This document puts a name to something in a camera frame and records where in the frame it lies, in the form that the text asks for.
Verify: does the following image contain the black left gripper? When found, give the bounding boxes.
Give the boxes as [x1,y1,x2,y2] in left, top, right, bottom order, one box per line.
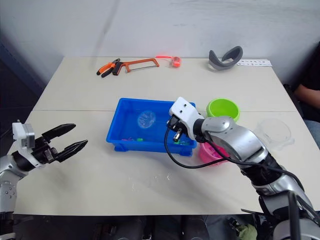
[31,123,89,165]

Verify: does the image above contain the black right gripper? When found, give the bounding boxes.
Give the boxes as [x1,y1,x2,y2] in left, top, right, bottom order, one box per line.
[166,114,188,144]

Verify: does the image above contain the blue fishing net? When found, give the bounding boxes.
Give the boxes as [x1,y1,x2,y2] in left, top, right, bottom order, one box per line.
[136,109,174,130]

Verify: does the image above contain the pink plastic bucket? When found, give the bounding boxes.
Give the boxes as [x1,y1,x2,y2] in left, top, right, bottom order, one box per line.
[198,141,231,169]

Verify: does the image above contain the green plastic bucket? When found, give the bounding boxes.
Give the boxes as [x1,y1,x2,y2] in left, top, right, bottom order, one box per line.
[205,97,241,124]

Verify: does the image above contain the blue plastic tub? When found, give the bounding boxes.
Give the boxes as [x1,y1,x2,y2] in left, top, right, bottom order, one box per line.
[105,97,198,157]

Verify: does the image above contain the clear plastic cup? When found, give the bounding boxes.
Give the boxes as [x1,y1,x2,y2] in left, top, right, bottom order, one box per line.
[254,117,296,151]

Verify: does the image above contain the dark blue furniture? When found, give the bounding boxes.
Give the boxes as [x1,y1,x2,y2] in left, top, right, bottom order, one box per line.
[0,32,49,161]

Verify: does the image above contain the orange hacksaw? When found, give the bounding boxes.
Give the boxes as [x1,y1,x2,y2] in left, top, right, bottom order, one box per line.
[111,57,161,76]

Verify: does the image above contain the orange black pliers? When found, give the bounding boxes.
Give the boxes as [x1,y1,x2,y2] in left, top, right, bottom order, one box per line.
[95,57,121,79]

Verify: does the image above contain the white printed paper strip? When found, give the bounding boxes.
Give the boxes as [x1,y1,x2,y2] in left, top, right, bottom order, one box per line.
[236,58,273,67]

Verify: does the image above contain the olive green cloth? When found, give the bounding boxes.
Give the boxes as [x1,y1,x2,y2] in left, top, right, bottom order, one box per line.
[235,223,258,240]

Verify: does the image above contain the seated person in black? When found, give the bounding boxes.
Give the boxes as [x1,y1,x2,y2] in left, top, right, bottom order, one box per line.
[283,41,320,149]

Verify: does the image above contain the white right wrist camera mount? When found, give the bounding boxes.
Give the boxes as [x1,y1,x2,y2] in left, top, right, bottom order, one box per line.
[168,96,205,141]

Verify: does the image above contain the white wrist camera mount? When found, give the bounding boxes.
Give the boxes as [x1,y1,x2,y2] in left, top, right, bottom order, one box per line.
[11,121,43,169]
[168,96,205,141]

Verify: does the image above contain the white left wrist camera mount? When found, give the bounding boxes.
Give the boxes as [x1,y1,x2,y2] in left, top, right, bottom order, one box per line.
[11,121,43,169]

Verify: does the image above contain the grey curved head strap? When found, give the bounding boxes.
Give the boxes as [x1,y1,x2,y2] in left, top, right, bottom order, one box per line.
[208,45,244,72]

